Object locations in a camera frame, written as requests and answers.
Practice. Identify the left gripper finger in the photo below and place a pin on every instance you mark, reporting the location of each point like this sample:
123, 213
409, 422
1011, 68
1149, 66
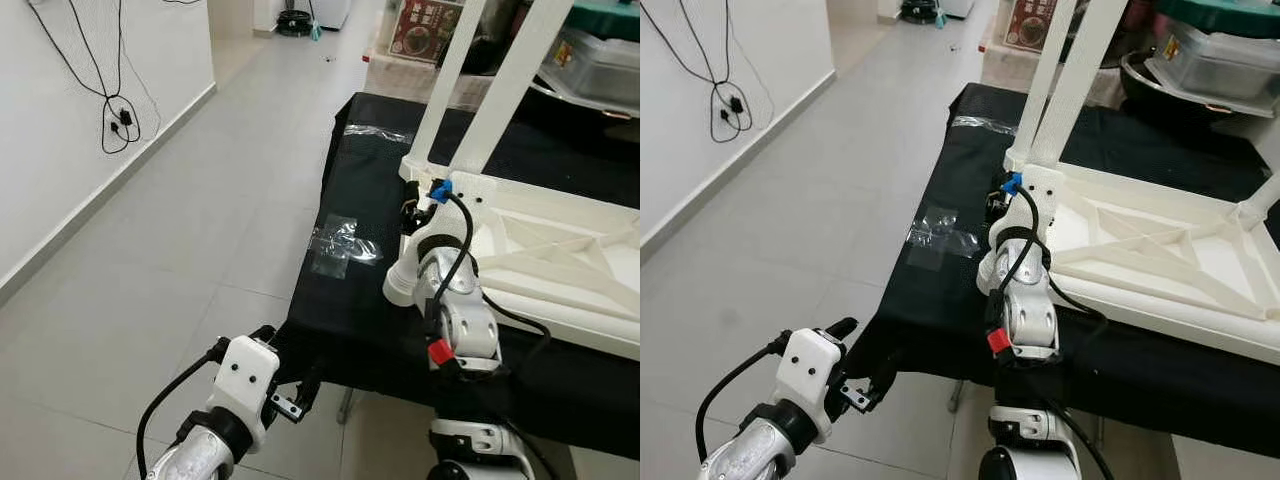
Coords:
842, 328
884, 372
308, 380
263, 335

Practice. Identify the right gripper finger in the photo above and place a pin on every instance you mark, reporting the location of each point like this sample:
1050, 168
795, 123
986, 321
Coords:
993, 186
410, 192

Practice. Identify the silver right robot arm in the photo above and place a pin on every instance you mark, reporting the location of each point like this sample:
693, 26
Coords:
470, 320
1025, 310

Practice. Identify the crossed clear tape strips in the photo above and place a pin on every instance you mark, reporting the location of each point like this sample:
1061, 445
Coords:
945, 238
345, 245

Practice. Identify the black table cloth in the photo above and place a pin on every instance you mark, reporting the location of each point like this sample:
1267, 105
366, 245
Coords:
340, 330
1150, 390

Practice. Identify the long clear tape strip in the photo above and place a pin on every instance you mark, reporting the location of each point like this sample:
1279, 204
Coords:
378, 134
982, 125

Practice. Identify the beige bench cover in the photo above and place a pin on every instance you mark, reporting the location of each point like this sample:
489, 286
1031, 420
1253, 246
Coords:
1005, 75
400, 85

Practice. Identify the white plastic table top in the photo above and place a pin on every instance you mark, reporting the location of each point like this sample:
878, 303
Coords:
1150, 250
560, 250

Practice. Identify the orange lid storage box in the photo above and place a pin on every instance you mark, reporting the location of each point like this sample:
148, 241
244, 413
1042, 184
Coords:
996, 25
382, 30

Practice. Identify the red printed carton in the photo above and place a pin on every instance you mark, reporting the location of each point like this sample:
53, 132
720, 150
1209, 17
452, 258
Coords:
1028, 22
420, 30

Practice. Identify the black wok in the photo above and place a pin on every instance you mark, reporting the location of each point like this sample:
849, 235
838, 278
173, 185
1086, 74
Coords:
1135, 85
610, 110

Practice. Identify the white cabinet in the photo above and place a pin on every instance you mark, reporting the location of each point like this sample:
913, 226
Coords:
332, 12
958, 8

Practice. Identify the black bag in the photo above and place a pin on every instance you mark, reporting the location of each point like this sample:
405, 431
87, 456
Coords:
500, 30

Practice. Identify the clear plastic storage box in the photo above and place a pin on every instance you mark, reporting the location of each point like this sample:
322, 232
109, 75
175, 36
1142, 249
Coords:
600, 70
1220, 65

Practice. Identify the dark green box lid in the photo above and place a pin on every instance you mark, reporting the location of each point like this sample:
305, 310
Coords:
610, 15
1220, 12

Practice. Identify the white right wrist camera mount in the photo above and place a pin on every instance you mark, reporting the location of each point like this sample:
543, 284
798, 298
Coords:
470, 195
1040, 195

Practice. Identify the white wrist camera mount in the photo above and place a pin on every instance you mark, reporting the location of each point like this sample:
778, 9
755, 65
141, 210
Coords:
810, 375
245, 385
1040, 195
470, 195

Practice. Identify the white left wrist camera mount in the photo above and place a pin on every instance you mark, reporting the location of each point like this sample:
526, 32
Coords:
245, 385
810, 375

